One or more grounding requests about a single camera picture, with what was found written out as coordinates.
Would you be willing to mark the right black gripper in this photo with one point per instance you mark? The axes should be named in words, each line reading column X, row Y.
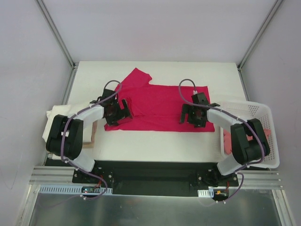
column 189, row 115

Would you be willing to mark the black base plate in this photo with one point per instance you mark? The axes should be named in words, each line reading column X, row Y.
column 180, row 189

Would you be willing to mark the white cable duct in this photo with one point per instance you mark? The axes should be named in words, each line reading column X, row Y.
column 84, row 190
column 209, row 193

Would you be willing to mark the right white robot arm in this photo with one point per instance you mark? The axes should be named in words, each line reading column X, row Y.
column 249, row 144

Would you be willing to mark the left aluminium frame post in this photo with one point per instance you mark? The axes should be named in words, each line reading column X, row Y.
column 46, row 14

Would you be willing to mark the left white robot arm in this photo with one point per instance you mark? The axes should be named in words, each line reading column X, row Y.
column 64, row 132

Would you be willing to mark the left white cable duct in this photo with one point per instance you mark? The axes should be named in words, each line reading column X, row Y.
column 84, row 190

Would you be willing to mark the right aluminium frame post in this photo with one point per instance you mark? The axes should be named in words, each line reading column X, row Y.
column 261, row 31

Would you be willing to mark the magenta t-shirt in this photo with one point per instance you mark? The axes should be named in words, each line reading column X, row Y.
column 154, row 107

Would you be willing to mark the right white cable duct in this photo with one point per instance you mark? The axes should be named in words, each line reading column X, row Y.
column 209, row 193

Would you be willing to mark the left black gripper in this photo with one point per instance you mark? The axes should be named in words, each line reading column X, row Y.
column 121, row 113

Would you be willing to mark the white plastic basket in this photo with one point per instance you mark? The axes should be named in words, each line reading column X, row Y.
column 247, row 110

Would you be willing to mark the salmon pink t-shirt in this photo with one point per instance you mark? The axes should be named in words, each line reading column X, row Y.
column 230, row 139

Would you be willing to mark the aluminium frame post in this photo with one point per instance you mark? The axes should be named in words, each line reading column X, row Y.
column 261, row 31
column 46, row 14

